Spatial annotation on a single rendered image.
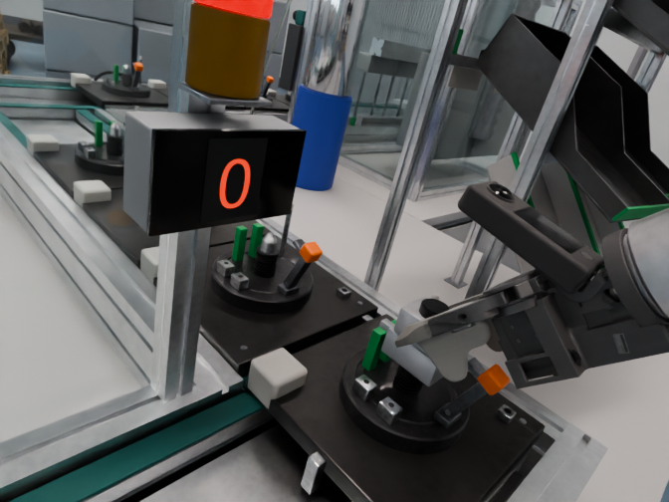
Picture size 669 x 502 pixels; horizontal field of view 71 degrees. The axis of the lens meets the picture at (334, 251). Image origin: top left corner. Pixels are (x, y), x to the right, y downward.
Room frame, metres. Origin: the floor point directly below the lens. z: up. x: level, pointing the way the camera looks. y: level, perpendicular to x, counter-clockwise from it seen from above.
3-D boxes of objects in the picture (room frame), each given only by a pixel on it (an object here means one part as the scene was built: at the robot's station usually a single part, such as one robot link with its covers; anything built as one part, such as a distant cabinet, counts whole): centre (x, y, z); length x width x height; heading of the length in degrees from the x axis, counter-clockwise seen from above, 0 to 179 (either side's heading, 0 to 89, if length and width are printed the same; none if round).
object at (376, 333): (0.42, -0.07, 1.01); 0.01 x 0.01 x 0.05; 51
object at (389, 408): (0.35, -0.09, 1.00); 0.02 x 0.01 x 0.02; 51
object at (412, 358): (0.41, -0.10, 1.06); 0.08 x 0.04 x 0.07; 51
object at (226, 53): (0.33, 0.10, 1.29); 0.05 x 0.05 x 0.05
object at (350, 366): (0.40, -0.11, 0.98); 0.14 x 0.14 x 0.02
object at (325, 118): (1.37, 0.13, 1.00); 0.16 x 0.16 x 0.27
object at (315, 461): (0.30, -0.03, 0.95); 0.01 x 0.01 x 0.04; 51
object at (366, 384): (0.38, -0.06, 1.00); 0.02 x 0.01 x 0.02; 51
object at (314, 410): (0.40, -0.11, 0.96); 0.24 x 0.24 x 0.02; 51
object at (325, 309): (0.56, 0.09, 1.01); 0.24 x 0.24 x 0.13; 51
